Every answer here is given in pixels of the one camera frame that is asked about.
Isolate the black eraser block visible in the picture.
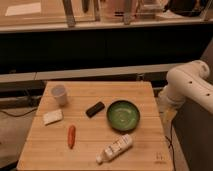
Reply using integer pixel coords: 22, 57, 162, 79
86, 102, 105, 117

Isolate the green bowl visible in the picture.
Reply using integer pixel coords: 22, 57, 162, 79
106, 100, 140, 132

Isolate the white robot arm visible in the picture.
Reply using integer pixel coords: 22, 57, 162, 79
158, 60, 213, 114

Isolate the white ceramic cup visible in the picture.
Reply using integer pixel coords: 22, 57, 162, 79
51, 85, 68, 106

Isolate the orange carrot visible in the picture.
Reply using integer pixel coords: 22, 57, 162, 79
67, 125, 76, 149

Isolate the white plastic bottle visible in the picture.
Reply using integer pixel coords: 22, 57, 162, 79
96, 134, 133, 164

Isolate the white sponge block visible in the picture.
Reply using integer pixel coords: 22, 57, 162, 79
43, 109, 63, 125

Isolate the white paper sheet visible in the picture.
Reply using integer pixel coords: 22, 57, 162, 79
5, 2, 41, 16

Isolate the black cable right side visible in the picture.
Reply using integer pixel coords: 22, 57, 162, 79
164, 118, 177, 171

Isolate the black cable on floor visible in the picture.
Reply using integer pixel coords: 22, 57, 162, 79
0, 107, 38, 119

